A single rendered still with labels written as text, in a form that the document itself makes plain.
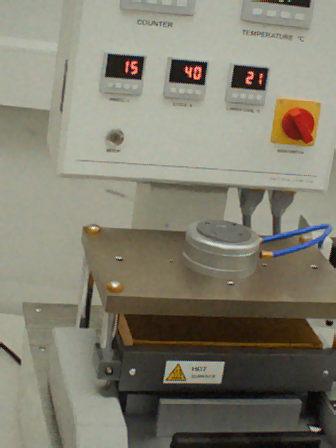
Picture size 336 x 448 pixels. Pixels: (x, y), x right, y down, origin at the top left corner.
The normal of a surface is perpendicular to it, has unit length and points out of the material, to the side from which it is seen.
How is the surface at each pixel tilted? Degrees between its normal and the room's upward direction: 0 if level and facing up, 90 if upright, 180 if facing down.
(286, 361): 90
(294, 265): 0
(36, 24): 90
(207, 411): 90
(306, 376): 90
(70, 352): 0
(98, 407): 0
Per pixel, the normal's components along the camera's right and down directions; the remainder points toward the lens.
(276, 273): 0.14, -0.93
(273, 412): 0.20, 0.37
